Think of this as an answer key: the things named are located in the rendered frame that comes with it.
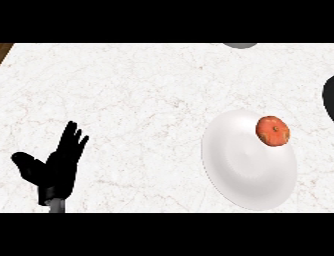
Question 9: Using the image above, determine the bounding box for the grey round object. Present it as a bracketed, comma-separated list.
[221, 42, 258, 50]

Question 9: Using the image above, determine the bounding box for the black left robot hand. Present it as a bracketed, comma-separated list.
[10, 120, 90, 207]

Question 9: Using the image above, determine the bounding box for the orange round fruit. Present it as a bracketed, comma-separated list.
[254, 115, 291, 148]

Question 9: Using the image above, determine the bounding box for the white plate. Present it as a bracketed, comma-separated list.
[200, 109, 298, 211]

